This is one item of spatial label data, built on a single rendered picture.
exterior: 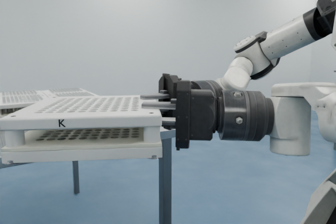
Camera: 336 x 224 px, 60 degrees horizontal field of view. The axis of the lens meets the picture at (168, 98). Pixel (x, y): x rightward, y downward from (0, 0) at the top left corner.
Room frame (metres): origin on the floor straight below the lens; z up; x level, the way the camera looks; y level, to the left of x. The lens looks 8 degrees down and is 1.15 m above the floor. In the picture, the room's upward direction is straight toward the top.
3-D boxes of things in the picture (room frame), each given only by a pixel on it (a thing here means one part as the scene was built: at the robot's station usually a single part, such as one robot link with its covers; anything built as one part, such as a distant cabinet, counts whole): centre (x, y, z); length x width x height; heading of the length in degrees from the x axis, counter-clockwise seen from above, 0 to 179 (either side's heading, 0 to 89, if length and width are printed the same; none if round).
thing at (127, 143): (0.56, 0.14, 1.00); 0.24 x 0.24 x 0.02; 5
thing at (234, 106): (0.50, -0.07, 1.05); 0.12 x 0.10 x 0.13; 87
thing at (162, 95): (0.63, 0.03, 1.07); 0.06 x 0.03 x 0.02; 127
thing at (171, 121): (0.51, 0.02, 1.03); 0.06 x 0.03 x 0.02; 87
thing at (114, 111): (0.56, 0.14, 1.05); 0.25 x 0.24 x 0.02; 5
